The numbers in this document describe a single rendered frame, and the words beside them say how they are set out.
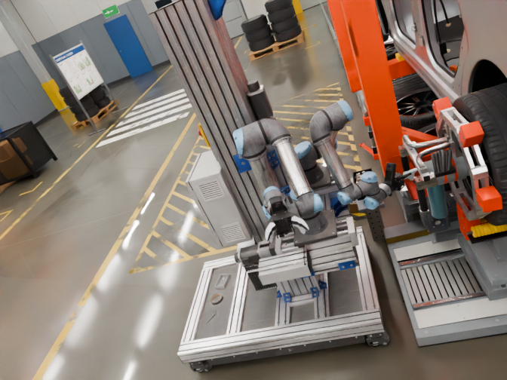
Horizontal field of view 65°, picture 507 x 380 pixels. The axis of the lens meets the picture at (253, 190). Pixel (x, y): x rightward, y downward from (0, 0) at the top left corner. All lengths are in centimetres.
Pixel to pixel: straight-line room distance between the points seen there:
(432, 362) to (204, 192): 150
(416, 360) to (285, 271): 88
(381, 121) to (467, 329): 123
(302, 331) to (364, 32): 170
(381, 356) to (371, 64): 163
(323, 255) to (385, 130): 89
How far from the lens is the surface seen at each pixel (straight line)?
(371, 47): 241
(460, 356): 250
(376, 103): 251
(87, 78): 1102
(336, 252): 216
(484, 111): 205
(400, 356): 252
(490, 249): 267
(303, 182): 172
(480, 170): 199
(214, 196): 216
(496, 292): 257
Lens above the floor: 206
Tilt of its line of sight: 28 degrees down
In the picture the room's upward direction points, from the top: 24 degrees counter-clockwise
